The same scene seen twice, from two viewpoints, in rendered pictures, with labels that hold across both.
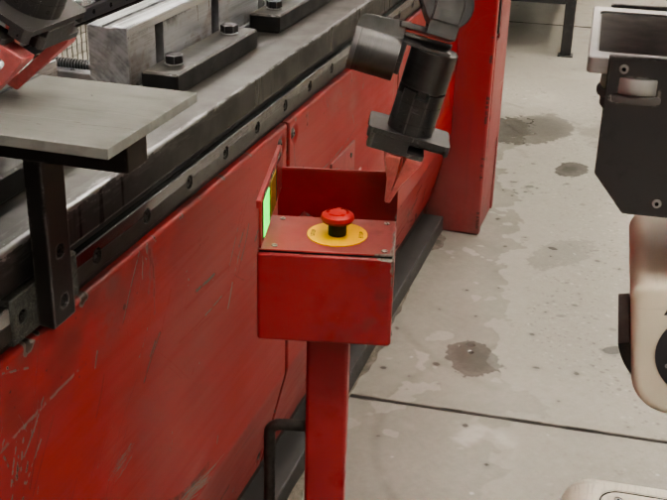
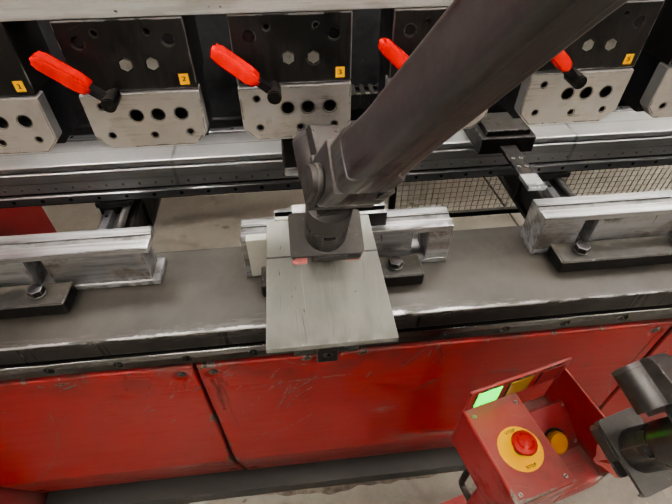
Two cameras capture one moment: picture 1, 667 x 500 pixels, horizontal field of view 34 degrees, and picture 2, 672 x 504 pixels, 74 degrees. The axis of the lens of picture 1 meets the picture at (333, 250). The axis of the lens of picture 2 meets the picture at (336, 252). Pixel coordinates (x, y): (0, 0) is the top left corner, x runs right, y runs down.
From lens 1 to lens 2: 0.84 m
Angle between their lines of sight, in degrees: 57
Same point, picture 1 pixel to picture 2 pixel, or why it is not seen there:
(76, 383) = (348, 377)
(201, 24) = (656, 226)
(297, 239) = (493, 426)
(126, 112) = (335, 323)
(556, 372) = not seen: outside the picture
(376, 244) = (526, 484)
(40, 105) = (322, 280)
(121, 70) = (533, 237)
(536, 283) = not seen: outside the picture
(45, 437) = (315, 387)
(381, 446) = not seen: hidden behind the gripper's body
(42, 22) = (311, 251)
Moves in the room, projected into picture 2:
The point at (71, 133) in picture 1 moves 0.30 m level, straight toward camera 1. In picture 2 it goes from (284, 319) to (57, 451)
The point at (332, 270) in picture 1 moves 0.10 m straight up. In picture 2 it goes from (488, 464) to (504, 438)
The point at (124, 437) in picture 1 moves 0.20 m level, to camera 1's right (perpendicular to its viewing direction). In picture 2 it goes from (388, 402) to (434, 489)
